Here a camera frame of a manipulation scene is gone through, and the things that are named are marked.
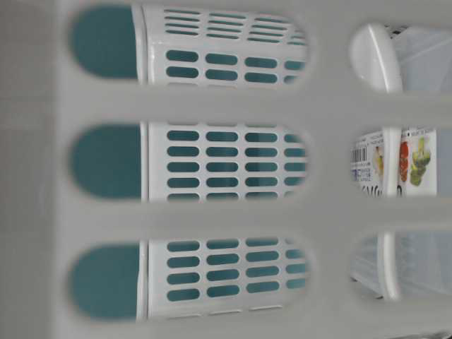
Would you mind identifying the clear plastic food container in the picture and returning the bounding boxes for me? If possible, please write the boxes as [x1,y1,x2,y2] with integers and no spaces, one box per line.
[351,26,451,299]

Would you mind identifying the white chinese soup spoon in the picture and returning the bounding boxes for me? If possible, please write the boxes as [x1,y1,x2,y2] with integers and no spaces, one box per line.
[350,23,403,300]

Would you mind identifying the white plastic shopping basket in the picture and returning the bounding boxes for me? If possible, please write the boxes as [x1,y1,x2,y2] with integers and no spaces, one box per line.
[1,1,451,338]

